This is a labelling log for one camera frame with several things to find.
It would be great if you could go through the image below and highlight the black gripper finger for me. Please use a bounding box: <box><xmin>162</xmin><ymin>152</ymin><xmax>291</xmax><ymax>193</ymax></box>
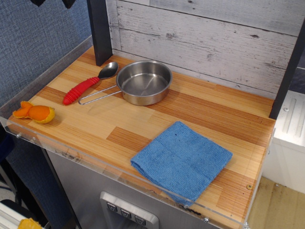
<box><xmin>62</xmin><ymin>0</ymin><xmax>76</xmax><ymax>9</ymax></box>
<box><xmin>30</xmin><ymin>0</ymin><xmax>45</xmax><ymax>6</ymax></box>

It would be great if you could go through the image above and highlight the stainless steel pot with handle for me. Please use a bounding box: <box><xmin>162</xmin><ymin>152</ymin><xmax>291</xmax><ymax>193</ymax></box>
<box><xmin>78</xmin><ymin>60</ymin><xmax>173</xmax><ymax>106</ymax></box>

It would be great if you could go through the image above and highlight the folded blue cloth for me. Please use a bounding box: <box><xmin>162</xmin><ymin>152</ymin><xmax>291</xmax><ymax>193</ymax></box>
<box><xmin>131</xmin><ymin>121</ymin><xmax>233</xmax><ymax>207</ymax></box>

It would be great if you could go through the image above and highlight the yellow cloth object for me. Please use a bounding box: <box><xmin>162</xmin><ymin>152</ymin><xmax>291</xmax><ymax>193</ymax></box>
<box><xmin>17</xmin><ymin>218</ymin><xmax>42</xmax><ymax>229</ymax></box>

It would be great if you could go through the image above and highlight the orange plush fish toy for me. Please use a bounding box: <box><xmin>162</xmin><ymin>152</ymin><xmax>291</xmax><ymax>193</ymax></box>
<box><xmin>12</xmin><ymin>101</ymin><xmax>55</xmax><ymax>124</ymax></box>

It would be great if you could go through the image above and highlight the clear acrylic front guard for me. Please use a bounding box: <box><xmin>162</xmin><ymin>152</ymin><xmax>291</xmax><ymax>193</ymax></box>
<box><xmin>0</xmin><ymin>114</ymin><xmax>275</xmax><ymax>229</ymax></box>

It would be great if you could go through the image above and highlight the stainless steel cabinet front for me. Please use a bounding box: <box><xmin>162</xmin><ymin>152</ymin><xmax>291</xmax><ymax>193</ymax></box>
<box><xmin>46</xmin><ymin>151</ymin><xmax>216</xmax><ymax>229</ymax></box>

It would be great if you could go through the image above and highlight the silver button control panel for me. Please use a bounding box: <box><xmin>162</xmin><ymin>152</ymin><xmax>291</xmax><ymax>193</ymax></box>
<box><xmin>100</xmin><ymin>191</ymin><xmax>159</xmax><ymax>229</ymax></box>

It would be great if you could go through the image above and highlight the white ribbed appliance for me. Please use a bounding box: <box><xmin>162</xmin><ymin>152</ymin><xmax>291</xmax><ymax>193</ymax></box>
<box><xmin>262</xmin><ymin>91</ymin><xmax>305</xmax><ymax>193</ymax></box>

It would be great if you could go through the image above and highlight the dark left vertical post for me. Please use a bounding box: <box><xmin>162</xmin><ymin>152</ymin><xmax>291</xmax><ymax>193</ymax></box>
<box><xmin>87</xmin><ymin>0</ymin><xmax>112</xmax><ymax>66</ymax></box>

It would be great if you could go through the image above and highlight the dark vertical post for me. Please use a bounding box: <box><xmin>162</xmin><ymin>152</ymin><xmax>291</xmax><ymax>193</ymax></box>
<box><xmin>87</xmin><ymin>0</ymin><xmax>112</xmax><ymax>66</ymax></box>
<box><xmin>269</xmin><ymin>27</ymin><xmax>305</xmax><ymax>119</ymax></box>

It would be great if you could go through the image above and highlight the red-handled metal spoon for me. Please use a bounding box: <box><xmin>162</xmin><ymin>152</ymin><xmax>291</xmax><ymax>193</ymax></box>
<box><xmin>62</xmin><ymin>62</ymin><xmax>119</xmax><ymax>105</ymax></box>

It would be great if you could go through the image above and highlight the dark right vertical post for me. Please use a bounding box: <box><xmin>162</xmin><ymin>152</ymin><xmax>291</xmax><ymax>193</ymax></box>
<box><xmin>269</xmin><ymin>27</ymin><xmax>305</xmax><ymax>119</ymax></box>

